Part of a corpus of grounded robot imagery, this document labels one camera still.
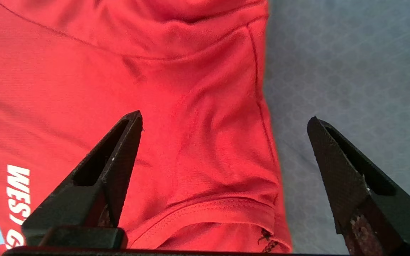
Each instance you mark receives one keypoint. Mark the blue-grey bed sheet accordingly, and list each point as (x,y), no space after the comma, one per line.
(351,71)

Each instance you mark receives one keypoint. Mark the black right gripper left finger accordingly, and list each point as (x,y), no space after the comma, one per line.
(91,192)

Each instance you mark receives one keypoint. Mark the red printed t-shirt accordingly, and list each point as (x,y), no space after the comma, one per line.
(119,89)

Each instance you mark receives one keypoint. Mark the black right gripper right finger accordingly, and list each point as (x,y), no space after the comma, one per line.
(365,199)

